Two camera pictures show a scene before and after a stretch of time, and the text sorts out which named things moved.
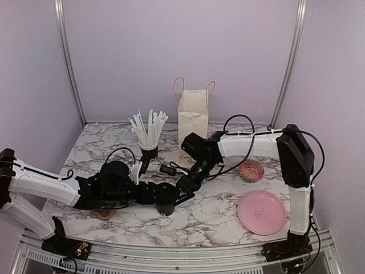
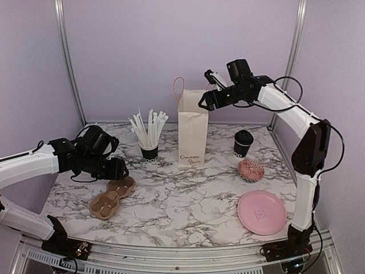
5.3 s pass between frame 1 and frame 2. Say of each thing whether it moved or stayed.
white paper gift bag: stayed
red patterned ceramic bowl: stayed
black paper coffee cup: moved
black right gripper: moved
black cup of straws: stayed
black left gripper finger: moved
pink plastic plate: stayed
